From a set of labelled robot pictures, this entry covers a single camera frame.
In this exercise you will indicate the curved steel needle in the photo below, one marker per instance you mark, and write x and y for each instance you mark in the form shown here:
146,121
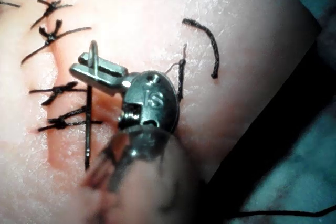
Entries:
88,119

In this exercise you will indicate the blue-green cloth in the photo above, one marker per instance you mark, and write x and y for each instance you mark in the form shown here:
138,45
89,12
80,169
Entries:
302,171

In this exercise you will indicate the short black thread piece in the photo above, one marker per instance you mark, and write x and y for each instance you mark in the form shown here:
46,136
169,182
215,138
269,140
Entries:
214,43

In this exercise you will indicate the left arm needle driver jaw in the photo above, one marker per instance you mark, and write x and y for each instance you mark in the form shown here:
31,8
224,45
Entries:
107,68
86,73

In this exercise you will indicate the black stitching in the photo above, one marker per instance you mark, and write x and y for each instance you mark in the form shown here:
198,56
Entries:
10,4
51,36

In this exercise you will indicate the left arm needle driver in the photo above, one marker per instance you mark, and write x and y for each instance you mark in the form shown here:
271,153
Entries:
155,103

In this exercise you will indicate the tissue pad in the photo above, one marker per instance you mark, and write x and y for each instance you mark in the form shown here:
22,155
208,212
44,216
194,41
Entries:
136,11

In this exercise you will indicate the dark left arm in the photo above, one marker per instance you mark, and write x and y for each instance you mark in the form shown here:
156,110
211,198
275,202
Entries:
149,195

